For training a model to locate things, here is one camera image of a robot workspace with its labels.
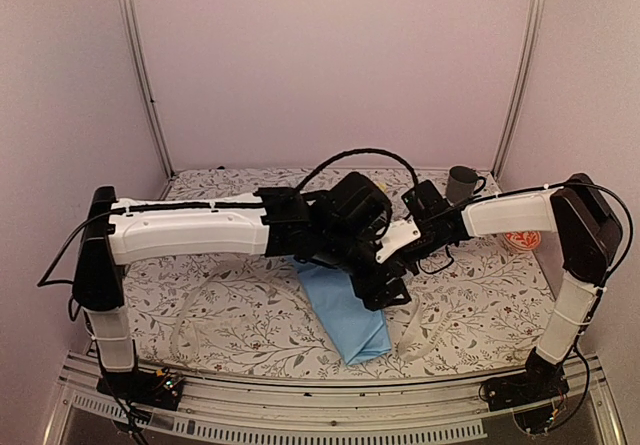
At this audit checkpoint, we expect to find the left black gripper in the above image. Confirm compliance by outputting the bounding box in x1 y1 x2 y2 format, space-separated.
317 223 412 310

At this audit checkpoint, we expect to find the blue wrapping paper sheet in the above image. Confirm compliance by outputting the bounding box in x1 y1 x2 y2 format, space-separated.
289 259 391 366

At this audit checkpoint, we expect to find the cream printed ribbon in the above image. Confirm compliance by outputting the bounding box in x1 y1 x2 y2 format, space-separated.
169 261 450 368

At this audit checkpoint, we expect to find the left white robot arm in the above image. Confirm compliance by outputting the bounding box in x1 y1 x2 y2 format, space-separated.
71 171 419 399

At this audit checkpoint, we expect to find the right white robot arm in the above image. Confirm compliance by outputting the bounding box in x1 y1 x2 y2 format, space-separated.
376 174 623 401

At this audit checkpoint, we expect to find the grey metal mug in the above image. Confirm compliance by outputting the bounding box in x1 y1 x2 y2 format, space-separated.
445 165 487 205

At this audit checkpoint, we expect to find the orange patterned bowl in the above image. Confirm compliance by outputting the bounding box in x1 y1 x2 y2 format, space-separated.
502 231 541 253

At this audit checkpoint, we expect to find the floral patterned table mat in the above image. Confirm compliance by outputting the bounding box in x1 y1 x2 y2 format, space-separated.
102 164 569 381

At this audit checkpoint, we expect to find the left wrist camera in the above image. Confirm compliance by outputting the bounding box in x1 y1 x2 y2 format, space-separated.
376 219 421 264

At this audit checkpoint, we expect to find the left black braided cable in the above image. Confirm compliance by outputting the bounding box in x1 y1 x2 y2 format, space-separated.
294 148 421 194

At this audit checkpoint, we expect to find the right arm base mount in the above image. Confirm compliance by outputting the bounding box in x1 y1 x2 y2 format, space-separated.
478 369 569 435

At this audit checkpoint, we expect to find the front aluminium rail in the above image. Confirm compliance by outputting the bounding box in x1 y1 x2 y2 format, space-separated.
42 349 626 445

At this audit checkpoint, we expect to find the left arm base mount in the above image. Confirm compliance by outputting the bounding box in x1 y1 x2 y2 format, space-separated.
97 368 184 411

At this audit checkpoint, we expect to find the right aluminium frame post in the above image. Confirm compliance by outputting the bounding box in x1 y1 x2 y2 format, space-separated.
491 0 546 182

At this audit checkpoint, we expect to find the aluminium frame post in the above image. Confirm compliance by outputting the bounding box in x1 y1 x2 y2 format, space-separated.
119 0 174 178
491 0 546 182

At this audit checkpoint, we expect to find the left aluminium frame post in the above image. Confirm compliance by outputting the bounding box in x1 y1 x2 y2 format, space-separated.
119 0 174 178

